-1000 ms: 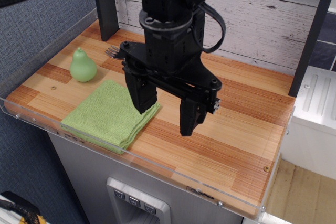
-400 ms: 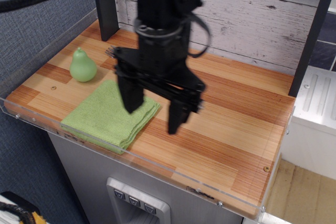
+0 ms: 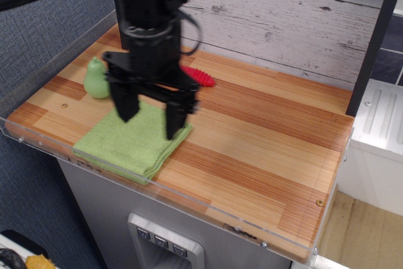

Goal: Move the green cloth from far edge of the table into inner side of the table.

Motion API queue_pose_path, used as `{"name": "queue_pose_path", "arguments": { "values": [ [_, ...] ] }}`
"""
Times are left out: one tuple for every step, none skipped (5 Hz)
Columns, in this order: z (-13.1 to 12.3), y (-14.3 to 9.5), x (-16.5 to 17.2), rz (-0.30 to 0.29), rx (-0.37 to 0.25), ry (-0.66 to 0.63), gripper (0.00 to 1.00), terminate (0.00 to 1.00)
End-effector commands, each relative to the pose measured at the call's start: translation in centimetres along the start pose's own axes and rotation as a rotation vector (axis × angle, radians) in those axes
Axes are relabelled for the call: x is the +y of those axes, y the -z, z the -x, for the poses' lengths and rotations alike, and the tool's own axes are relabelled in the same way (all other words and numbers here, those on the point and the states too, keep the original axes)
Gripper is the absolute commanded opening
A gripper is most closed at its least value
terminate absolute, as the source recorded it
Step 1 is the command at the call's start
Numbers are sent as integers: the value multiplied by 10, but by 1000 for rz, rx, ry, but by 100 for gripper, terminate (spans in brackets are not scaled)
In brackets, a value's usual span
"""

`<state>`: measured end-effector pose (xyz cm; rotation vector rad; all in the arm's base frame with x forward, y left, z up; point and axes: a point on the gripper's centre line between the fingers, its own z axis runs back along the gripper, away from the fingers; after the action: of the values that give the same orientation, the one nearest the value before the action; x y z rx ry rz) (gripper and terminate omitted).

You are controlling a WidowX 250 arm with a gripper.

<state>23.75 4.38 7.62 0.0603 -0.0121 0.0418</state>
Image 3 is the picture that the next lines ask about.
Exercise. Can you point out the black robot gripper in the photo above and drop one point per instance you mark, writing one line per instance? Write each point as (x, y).
(151, 68)

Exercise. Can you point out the green cloth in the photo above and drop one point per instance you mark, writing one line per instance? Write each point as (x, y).
(134, 150)

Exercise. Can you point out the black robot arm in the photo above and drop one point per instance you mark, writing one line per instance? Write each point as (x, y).
(149, 14)

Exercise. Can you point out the green plastic pear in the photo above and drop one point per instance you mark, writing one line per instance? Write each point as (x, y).
(95, 82)

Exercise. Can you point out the grey toy fridge cabinet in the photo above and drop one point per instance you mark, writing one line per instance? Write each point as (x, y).
(106, 204)

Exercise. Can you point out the silver dispenser button panel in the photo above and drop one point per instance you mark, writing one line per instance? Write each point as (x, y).
(157, 246)

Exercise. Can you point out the yellow object bottom left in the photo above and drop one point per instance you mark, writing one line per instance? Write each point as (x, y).
(39, 262)

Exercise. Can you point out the white toy sink unit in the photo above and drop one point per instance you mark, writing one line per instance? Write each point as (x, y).
(371, 170)

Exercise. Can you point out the fork with red handle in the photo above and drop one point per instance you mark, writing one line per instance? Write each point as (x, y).
(202, 78)

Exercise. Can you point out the right dark post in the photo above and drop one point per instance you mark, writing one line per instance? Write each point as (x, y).
(374, 46)

